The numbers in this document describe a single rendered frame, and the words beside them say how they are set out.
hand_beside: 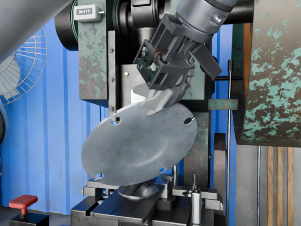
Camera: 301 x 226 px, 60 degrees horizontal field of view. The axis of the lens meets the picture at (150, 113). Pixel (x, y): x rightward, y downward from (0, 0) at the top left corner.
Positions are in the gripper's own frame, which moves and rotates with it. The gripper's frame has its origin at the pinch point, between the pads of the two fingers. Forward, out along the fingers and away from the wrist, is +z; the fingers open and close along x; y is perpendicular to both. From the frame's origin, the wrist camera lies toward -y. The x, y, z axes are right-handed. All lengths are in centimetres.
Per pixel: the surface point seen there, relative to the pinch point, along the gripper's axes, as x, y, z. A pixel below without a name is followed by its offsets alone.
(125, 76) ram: -25.9, -10.6, 13.6
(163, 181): 2.7, -22.4, 34.7
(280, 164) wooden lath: 2, -137, 58
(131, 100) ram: -19.4, -11.9, 17.8
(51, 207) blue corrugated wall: -68, -34, 206
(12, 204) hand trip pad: -7, 21, 48
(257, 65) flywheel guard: 6.3, -11.4, -17.8
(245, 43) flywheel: -32, -65, -3
